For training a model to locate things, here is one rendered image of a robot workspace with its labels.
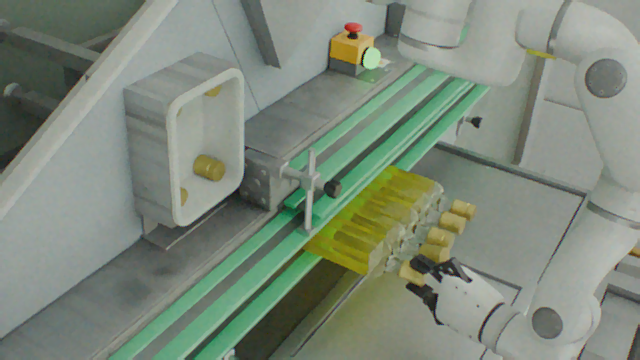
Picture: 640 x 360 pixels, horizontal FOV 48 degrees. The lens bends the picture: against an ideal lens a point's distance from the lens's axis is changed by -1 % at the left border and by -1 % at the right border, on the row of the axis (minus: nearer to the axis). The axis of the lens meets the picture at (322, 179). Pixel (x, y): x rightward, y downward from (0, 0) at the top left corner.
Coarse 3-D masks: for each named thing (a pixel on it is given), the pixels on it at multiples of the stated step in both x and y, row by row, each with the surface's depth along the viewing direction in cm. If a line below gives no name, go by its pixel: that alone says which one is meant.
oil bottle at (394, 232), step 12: (348, 204) 136; (336, 216) 133; (348, 216) 133; (360, 216) 133; (372, 216) 133; (384, 216) 134; (360, 228) 131; (372, 228) 130; (384, 228) 131; (396, 228) 131; (396, 240) 129; (396, 252) 130
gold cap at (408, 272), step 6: (402, 264) 125; (408, 264) 125; (402, 270) 125; (408, 270) 124; (414, 270) 124; (420, 270) 124; (402, 276) 125; (408, 276) 124; (414, 276) 124; (420, 276) 123; (426, 276) 125; (414, 282) 124; (420, 282) 123
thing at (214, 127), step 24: (240, 72) 113; (192, 96) 104; (216, 96) 117; (240, 96) 115; (168, 120) 102; (192, 120) 118; (216, 120) 119; (240, 120) 117; (168, 144) 104; (192, 144) 120; (216, 144) 122; (240, 144) 120; (192, 168) 122; (240, 168) 122; (192, 192) 119; (216, 192) 120; (192, 216) 114
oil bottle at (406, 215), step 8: (360, 192) 140; (368, 192) 140; (352, 200) 138; (360, 200) 138; (368, 200) 138; (376, 200) 138; (384, 200) 138; (392, 200) 139; (368, 208) 136; (376, 208) 136; (384, 208) 136; (392, 208) 136; (400, 208) 137; (408, 208) 137; (392, 216) 134; (400, 216) 134; (408, 216) 135; (416, 216) 135; (408, 224) 134; (416, 224) 135; (408, 232) 134
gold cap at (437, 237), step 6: (432, 228) 134; (438, 228) 134; (432, 234) 133; (438, 234) 133; (444, 234) 132; (450, 234) 132; (426, 240) 134; (432, 240) 133; (438, 240) 132; (444, 240) 132; (450, 240) 132; (438, 246) 133; (444, 246) 132; (450, 246) 133
